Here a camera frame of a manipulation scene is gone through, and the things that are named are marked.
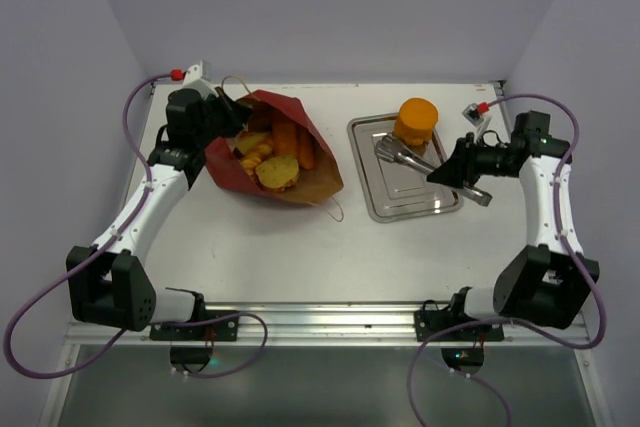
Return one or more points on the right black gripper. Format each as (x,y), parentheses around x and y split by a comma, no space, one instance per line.
(463,162)

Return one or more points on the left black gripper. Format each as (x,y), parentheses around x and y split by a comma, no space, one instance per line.
(237,115)

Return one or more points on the round orange fake bun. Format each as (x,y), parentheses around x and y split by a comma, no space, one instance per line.
(416,121)

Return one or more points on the seeded fake bread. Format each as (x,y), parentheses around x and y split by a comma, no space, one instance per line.
(278,173)

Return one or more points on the steel tongs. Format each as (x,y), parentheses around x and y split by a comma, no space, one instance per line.
(392,150)

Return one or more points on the red paper bag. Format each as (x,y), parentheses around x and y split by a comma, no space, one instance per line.
(314,188)

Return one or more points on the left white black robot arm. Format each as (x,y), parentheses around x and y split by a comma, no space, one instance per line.
(108,285)

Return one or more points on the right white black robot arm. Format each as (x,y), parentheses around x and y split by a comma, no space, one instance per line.
(548,281)

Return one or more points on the sliced fake bread piece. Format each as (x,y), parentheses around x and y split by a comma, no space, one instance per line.
(247,140)

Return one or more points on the long orange fake baguette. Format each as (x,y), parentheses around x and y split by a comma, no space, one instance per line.
(285,137)

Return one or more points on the twisted yellow fake bread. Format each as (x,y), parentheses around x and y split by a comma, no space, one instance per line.
(256,155)

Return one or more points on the steel tray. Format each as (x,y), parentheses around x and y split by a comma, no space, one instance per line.
(393,192)

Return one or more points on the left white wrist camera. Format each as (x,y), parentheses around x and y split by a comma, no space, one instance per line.
(196,77)

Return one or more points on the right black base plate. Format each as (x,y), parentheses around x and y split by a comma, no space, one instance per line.
(430,322)

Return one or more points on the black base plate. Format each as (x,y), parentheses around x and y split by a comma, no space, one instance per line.
(430,322)
(224,329)

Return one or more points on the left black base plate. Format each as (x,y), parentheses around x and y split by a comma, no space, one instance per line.
(224,329)

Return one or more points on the aluminium rail frame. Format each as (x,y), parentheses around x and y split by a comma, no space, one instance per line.
(325,325)

